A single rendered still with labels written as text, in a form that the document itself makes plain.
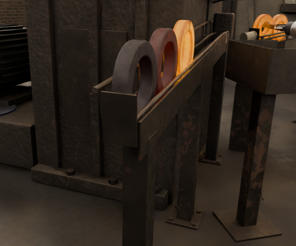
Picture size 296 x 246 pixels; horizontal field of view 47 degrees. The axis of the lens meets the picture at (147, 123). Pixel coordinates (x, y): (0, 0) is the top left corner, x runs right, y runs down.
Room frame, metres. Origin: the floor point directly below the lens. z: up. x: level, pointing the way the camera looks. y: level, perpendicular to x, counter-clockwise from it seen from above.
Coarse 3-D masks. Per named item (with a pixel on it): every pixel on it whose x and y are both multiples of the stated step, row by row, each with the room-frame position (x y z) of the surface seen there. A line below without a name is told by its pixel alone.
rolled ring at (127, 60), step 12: (132, 48) 0.67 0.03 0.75; (144, 48) 0.71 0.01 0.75; (120, 60) 0.65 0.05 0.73; (132, 60) 0.65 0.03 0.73; (144, 60) 0.75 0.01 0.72; (156, 60) 0.78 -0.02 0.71; (120, 72) 0.64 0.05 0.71; (132, 72) 0.65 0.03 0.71; (144, 72) 0.77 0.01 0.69; (156, 72) 0.79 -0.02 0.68; (120, 84) 0.63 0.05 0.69; (132, 84) 0.65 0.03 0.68; (144, 84) 0.77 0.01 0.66; (156, 84) 0.79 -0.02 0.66; (144, 96) 0.76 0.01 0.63
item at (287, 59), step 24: (240, 48) 1.18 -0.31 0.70; (264, 48) 1.05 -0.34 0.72; (240, 72) 1.16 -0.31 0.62; (264, 72) 1.03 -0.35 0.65; (288, 72) 1.03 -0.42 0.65; (264, 96) 1.16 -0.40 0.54; (264, 120) 1.16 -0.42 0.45; (264, 144) 1.17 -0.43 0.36; (264, 168) 1.17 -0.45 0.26; (240, 192) 1.20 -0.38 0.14; (216, 216) 1.23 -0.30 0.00; (240, 216) 1.18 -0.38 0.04; (264, 216) 1.23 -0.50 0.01; (240, 240) 1.07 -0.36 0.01
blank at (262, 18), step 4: (260, 16) 2.11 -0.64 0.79; (264, 16) 2.10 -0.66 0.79; (268, 16) 2.12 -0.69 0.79; (256, 20) 2.10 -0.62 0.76; (260, 20) 2.09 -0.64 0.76; (264, 20) 2.11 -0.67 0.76; (268, 20) 2.13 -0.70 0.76; (272, 20) 2.15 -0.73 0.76; (256, 24) 2.09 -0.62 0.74; (260, 24) 2.09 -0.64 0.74; (260, 28) 2.10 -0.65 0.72; (264, 28) 2.16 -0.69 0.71; (268, 28) 2.14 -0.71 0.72; (260, 32) 2.10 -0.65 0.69; (264, 32) 2.14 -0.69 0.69; (268, 32) 2.14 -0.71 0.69; (268, 36) 2.15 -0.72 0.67
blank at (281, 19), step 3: (276, 15) 2.21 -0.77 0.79; (279, 15) 2.20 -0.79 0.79; (282, 15) 2.21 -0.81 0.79; (273, 18) 2.20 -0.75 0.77; (276, 18) 2.18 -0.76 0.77; (279, 18) 2.20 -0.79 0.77; (282, 18) 2.21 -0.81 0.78; (285, 18) 2.23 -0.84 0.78; (273, 21) 2.18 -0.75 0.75; (276, 21) 2.18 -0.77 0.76; (279, 21) 2.20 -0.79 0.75; (282, 21) 2.22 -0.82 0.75; (285, 21) 2.23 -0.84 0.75; (273, 30) 2.17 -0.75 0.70; (276, 30) 2.19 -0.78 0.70; (282, 33) 2.23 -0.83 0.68; (270, 36) 2.20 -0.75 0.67; (273, 36) 2.18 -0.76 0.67; (273, 39) 2.22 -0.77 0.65; (276, 39) 2.20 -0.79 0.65; (279, 39) 2.21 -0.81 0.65
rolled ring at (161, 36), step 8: (160, 32) 0.85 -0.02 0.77; (168, 32) 0.87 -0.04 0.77; (152, 40) 0.83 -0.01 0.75; (160, 40) 0.83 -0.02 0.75; (168, 40) 0.87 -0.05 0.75; (176, 40) 0.94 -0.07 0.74; (160, 48) 0.81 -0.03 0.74; (168, 48) 0.93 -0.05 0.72; (176, 48) 0.94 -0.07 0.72; (160, 56) 0.82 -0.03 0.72; (168, 56) 0.94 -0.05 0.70; (176, 56) 0.95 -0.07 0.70; (160, 64) 0.82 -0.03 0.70; (168, 64) 0.94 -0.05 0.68; (176, 64) 0.95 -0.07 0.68; (160, 72) 0.82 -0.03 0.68; (168, 72) 0.94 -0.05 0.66; (176, 72) 0.95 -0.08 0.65; (160, 80) 0.82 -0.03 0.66; (168, 80) 0.92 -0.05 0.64; (160, 88) 0.83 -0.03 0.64
